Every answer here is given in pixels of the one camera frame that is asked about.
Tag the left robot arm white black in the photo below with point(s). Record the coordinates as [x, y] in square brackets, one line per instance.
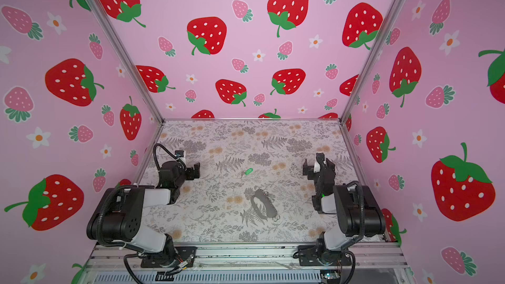
[117, 220]

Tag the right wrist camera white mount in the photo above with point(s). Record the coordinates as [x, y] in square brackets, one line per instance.
[317, 167]

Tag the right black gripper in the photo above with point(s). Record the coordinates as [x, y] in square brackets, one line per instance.
[321, 169]

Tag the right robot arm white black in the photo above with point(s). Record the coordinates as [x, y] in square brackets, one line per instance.
[358, 216]

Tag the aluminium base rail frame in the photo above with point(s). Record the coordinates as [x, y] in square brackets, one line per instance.
[274, 263]

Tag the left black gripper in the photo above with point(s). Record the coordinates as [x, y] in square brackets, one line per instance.
[189, 171]

